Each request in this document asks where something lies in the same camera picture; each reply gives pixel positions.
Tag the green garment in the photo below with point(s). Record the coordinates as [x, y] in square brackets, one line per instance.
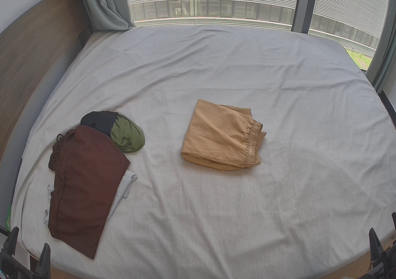
[126, 135]

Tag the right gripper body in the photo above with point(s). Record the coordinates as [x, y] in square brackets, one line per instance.
[385, 267]

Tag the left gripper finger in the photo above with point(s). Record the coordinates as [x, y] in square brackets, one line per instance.
[45, 259]
[13, 240]

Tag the small green object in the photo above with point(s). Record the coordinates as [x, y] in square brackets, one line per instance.
[8, 217]

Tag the tan shorts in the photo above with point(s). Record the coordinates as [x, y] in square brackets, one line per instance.
[216, 135]

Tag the pale grey garment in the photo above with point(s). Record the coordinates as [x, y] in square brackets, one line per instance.
[125, 182]

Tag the brown garment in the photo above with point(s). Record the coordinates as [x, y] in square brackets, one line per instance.
[86, 178]

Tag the bed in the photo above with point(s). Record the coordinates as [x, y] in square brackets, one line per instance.
[216, 70]

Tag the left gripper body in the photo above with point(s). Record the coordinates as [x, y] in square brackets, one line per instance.
[12, 267]

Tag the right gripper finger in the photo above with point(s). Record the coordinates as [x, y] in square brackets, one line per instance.
[394, 222]
[375, 245]

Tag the black garment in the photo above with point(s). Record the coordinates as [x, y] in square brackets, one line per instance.
[96, 120]

